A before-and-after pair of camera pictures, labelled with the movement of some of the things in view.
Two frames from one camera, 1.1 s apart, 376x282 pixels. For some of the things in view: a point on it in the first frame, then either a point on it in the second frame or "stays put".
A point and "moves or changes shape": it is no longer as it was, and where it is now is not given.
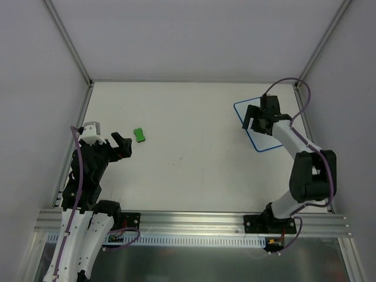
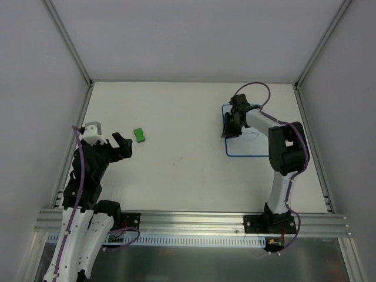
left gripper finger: (124, 144) stays put
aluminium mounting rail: (49, 223) stays put
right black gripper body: (259, 118) -> (232, 120)
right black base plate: (265, 224) stays put
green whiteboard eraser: (139, 135) stays put
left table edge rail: (59, 195) stays put
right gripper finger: (252, 111) -> (229, 131)
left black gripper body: (108, 150) stays put
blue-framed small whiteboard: (261, 141) moves or changes shape
